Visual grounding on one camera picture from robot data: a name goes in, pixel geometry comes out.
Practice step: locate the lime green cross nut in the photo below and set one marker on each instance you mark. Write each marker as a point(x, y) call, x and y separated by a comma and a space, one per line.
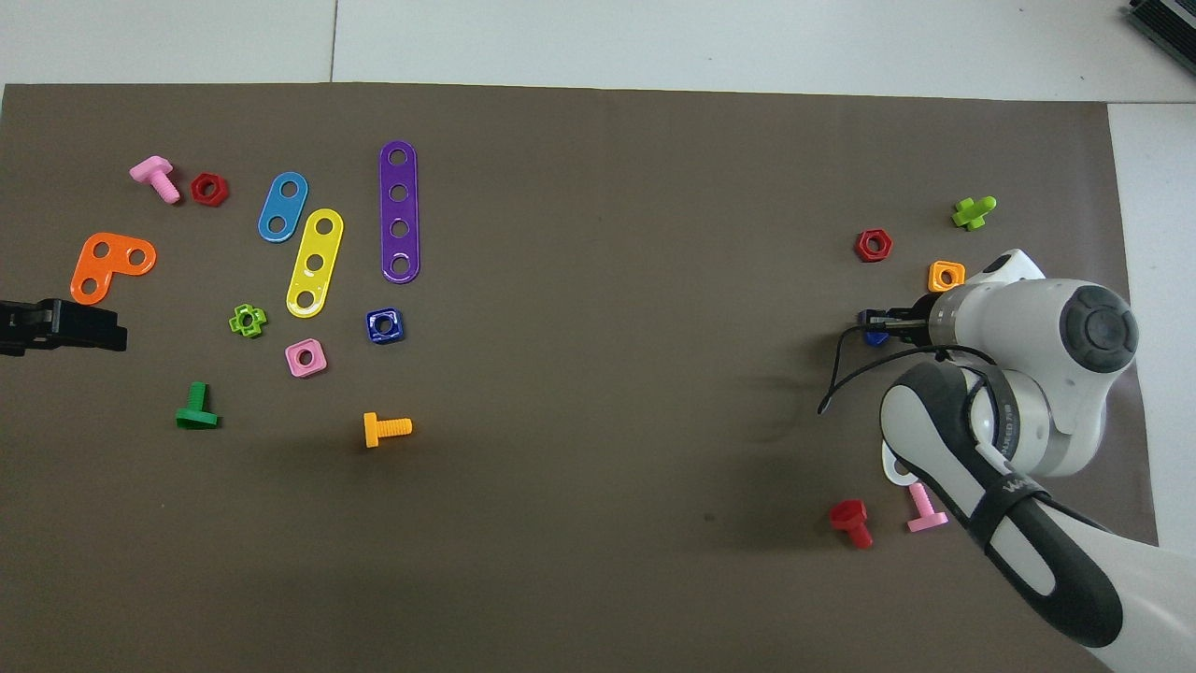
point(234, 322)

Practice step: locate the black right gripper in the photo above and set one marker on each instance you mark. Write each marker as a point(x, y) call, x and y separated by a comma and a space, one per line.
point(923, 322)

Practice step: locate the purple four-hole strip plate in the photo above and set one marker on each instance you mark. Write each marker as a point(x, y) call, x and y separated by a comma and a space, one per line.
point(399, 210)

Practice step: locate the pink plastic bolt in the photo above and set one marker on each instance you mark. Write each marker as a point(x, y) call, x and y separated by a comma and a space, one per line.
point(925, 514)
point(154, 171)

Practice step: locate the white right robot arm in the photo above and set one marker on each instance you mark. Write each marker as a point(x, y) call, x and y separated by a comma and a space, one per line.
point(1028, 318)

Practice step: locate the blue two-hole strip plate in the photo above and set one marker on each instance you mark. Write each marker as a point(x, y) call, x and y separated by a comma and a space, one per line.
point(282, 207)

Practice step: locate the red plastic bolt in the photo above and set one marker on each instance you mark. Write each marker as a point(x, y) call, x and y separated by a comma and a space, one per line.
point(848, 514)

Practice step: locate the white curved perforated plate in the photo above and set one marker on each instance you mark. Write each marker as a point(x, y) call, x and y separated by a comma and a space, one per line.
point(911, 479)

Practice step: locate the red hex nut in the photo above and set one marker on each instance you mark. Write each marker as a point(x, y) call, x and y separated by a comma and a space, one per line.
point(861, 246)
point(196, 190)

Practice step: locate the brown table mat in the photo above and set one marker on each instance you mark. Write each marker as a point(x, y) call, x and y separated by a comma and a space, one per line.
point(561, 280)

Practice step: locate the orange plastic bolt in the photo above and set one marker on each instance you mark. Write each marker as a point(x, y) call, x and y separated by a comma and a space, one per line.
point(374, 430)

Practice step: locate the orange three-hole corner plate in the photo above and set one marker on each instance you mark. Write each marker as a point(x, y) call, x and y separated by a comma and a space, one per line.
point(119, 252)

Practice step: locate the yellow three-hole strip plate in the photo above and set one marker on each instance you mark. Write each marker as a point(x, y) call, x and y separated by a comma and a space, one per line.
point(320, 245)

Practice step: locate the orange square nut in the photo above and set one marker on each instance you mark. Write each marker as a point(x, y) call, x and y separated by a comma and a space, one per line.
point(932, 280)

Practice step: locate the lime green plastic bolt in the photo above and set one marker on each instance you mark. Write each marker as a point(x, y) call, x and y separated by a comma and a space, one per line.
point(972, 213)

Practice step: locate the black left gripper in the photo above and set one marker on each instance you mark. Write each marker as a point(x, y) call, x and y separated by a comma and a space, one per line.
point(75, 327)

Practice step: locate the dark green plastic bolt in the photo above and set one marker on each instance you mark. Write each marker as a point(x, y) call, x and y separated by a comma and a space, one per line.
point(196, 402)

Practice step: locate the pink square nut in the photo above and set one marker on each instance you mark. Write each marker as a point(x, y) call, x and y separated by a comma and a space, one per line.
point(292, 366)

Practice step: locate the blue plastic bolt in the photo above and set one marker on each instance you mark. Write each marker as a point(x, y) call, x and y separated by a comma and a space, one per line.
point(875, 338)

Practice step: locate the blue square nut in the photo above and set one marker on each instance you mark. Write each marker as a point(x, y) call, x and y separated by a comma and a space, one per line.
point(372, 335)

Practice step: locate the dark grey ribbed device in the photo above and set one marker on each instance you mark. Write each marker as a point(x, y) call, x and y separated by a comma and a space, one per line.
point(1168, 23)

